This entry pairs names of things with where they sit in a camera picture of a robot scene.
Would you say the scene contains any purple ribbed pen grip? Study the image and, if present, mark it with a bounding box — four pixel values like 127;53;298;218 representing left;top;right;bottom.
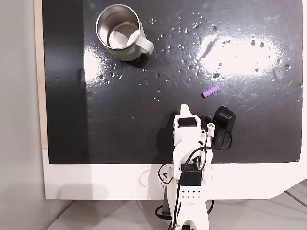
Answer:
202;85;221;99

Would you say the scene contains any black table mat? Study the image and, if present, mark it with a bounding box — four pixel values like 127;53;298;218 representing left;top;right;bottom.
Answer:
41;0;303;165

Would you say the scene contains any pale green steel mug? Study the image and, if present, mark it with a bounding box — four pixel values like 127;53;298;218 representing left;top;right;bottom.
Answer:
95;4;155;62

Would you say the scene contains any black camera box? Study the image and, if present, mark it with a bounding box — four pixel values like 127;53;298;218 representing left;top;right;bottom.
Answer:
205;105;237;151

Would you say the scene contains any black power cable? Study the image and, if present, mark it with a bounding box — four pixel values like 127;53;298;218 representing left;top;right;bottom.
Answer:
154;199;215;220

